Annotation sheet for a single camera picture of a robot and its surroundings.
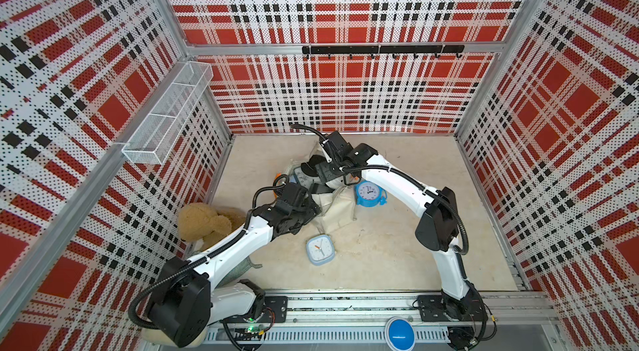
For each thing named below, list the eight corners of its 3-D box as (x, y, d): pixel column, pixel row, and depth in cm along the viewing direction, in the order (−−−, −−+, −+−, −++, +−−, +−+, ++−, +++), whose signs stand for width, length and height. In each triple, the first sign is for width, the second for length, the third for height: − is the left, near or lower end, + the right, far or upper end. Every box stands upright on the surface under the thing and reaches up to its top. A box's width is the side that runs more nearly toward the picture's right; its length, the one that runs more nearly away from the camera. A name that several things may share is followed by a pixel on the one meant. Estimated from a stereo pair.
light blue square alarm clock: (311, 268, 83) (310, 266, 81) (304, 242, 89) (304, 240, 87) (337, 259, 85) (337, 256, 83) (329, 234, 91) (329, 232, 89)
